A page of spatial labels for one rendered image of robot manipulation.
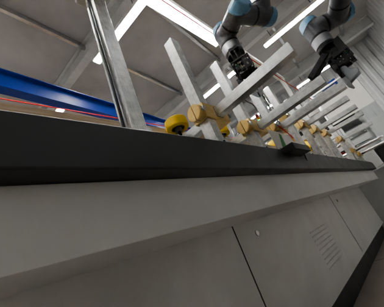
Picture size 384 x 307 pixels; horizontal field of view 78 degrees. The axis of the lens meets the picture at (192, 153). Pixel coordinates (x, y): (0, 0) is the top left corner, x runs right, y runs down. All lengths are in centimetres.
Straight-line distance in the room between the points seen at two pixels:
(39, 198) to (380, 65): 1041
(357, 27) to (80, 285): 967
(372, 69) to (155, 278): 1018
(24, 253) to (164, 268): 38
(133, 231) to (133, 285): 23
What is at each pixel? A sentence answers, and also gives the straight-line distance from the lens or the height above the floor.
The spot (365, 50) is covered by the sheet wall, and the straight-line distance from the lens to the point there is 1075.
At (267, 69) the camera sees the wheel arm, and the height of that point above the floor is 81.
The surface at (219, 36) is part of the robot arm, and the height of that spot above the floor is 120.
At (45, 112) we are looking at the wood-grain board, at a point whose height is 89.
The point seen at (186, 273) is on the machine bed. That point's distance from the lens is 68.
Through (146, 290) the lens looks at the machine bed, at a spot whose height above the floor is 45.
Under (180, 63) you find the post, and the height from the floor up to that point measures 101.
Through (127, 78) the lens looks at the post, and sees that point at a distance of 55.
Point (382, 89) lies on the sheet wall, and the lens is 1025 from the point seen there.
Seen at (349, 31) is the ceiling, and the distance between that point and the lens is 975.
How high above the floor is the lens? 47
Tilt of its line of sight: 22 degrees up
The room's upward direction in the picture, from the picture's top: 22 degrees counter-clockwise
